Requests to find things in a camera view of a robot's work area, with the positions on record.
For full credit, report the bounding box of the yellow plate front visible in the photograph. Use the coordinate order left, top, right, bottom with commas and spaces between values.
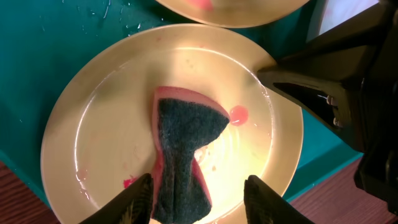
41, 24, 303, 223

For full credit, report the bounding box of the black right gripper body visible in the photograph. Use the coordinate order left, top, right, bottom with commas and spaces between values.
307, 1, 397, 213

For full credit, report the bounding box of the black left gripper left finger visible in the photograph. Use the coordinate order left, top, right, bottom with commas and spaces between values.
80, 173, 154, 224

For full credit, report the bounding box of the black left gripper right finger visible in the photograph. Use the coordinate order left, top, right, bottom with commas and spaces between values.
244, 175, 313, 224

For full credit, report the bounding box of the pink green scrub sponge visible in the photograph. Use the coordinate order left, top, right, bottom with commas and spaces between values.
151, 86, 229, 223

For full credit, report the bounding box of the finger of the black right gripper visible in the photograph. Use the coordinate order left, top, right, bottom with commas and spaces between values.
257, 46, 373, 152

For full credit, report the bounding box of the yellow plate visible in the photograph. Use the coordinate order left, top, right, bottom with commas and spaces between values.
157, 0, 308, 28
41, 24, 303, 223

